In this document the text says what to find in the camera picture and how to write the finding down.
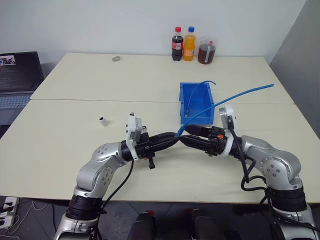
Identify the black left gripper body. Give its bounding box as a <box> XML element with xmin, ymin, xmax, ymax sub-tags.
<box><xmin>136</xmin><ymin>133</ymin><xmax>158</xmax><ymax>171</ymax></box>

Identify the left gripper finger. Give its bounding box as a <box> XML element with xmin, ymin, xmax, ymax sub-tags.
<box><xmin>149</xmin><ymin>131</ymin><xmax>179</xmax><ymax>145</ymax></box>
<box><xmin>154</xmin><ymin>137</ymin><xmax>186</xmax><ymax>154</ymax></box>

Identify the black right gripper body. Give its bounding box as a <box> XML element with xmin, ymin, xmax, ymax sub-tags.
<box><xmin>204</xmin><ymin>126</ymin><xmax>230</xmax><ymax>156</ymax></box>

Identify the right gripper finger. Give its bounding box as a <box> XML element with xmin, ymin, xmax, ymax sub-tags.
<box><xmin>181</xmin><ymin>136</ymin><xmax>210</xmax><ymax>153</ymax></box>
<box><xmin>186</xmin><ymin>125</ymin><xmax>210</xmax><ymax>138</ymax></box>

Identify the long blue cable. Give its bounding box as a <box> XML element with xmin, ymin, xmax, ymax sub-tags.
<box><xmin>175</xmin><ymin>83</ymin><xmax>275</xmax><ymax>138</ymax></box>

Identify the blue plastic bin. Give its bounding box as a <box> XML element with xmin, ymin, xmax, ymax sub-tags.
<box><xmin>178</xmin><ymin>81</ymin><xmax>215</xmax><ymax>126</ymax></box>

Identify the clear jug brown liquid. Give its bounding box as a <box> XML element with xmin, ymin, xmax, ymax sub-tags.
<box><xmin>197</xmin><ymin>35</ymin><xmax>218</xmax><ymax>66</ymax></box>

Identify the orange soda bottle blue cap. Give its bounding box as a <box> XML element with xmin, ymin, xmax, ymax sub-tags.
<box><xmin>182</xmin><ymin>25</ymin><xmax>197</xmax><ymax>62</ymax></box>

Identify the cola bottle red cap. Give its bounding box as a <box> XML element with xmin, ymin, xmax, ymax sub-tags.
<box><xmin>171</xmin><ymin>25</ymin><xmax>185</xmax><ymax>62</ymax></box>

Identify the grey partition panel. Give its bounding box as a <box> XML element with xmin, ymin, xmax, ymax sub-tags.
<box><xmin>268</xmin><ymin>0</ymin><xmax>320</xmax><ymax>140</ymax></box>

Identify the dark grey laptop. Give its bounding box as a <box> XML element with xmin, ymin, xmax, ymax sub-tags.
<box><xmin>0</xmin><ymin>51</ymin><xmax>46</xmax><ymax>126</ymax></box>

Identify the white power strip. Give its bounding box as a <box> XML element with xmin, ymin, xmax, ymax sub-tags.
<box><xmin>0</xmin><ymin>196</ymin><xmax>20</xmax><ymax>230</ymax></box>

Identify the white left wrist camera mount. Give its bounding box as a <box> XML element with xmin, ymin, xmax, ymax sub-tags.
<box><xmin>124</xmin><ymin>112</ymin><xmax>144</xmax><ymax>161</ymax></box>

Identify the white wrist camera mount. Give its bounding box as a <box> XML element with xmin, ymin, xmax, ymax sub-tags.
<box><xmin>218</xmin><ymin>104</ymin><xmax>237</xmax><ymax>159</ymax></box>
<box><xmin>124</xmin><ymin>112</ymin><xmax>144</xmax><ymax>161</ymax></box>

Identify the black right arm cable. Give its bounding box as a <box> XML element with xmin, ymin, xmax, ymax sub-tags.
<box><xmin>229</xmin><ymin>117</ymin><xmax>270</xmax><ymax>205</ymax></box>

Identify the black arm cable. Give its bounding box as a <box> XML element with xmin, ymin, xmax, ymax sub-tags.
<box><xmin>229</xmin><ymin>117</ymin><xmax>270</xmax><ymax>205</ymax></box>
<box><xmin>101</xmin><ymin>159</ymin><xmax>135</xmax><ymax>216</ymax></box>

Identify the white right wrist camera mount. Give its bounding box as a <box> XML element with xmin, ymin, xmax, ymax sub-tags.
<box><xmin>218</xmin><ymin>104</ymin><xmax>237</xmax><ymax>159</ymax></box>

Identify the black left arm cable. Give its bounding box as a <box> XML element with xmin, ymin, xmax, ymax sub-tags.
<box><xmin>101</xmin><ymin>159</ymin><xmax>135</xmax><ymax>216</ymax></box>

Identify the short blue cable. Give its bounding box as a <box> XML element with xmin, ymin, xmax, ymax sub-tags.
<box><xmin>185</xmin><ymin>79</ymin><xmax>218</xmax><ymax>119</ymax></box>

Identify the white floor wire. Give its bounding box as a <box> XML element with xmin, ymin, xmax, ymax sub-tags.
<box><xmin>3</xmin><ymin>199</ymin><xmax>52</xmax><ymax>237</ymax></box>

